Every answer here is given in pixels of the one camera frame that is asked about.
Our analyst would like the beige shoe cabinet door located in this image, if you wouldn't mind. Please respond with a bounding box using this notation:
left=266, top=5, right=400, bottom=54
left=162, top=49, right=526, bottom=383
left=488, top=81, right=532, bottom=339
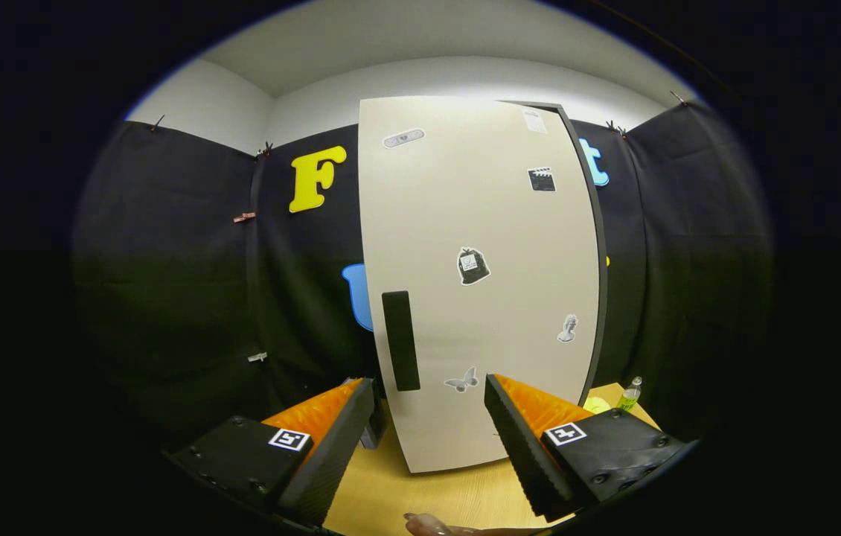
left=358, top=95, right=601, bottom=474

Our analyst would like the black door handle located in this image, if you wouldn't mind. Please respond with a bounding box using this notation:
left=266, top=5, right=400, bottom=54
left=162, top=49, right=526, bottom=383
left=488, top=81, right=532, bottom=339
left=381, top=290, right=422, bottom=392

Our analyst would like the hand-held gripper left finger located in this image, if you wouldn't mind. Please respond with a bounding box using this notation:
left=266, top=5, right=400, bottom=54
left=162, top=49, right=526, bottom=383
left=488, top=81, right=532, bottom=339
left=167, top=377, right=378, bottom=529

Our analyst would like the black backdrop cloth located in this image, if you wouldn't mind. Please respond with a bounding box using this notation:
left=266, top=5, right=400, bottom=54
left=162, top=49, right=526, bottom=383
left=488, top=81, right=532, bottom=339
left=71, top=100, right=775, bottom=447

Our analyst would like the grey shoe cabinet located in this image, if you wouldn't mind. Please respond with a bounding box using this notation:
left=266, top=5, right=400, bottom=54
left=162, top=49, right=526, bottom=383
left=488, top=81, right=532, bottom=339
left=499, top=99, right=610, bottom=406

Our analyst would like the green drink bottle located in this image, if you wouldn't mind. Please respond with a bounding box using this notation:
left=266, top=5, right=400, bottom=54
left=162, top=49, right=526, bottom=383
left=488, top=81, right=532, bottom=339
left=617, top=376, right=644, bottom=412

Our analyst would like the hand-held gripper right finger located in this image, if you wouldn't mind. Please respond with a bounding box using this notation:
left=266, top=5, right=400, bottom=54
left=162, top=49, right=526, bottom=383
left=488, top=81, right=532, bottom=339
left=484, top=374, right=697, bottom=522

